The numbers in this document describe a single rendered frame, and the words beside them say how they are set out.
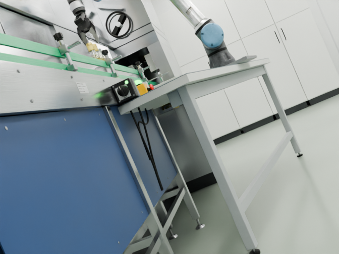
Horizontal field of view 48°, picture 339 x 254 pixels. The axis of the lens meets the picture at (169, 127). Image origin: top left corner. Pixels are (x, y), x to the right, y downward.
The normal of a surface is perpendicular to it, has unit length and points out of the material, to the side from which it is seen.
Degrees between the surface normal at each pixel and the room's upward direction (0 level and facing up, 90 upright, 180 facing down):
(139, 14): 90
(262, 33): 90
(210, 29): 96
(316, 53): 90
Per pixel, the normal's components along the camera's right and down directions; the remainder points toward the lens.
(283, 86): -0.16, 0.08
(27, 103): 0.90, -0.39
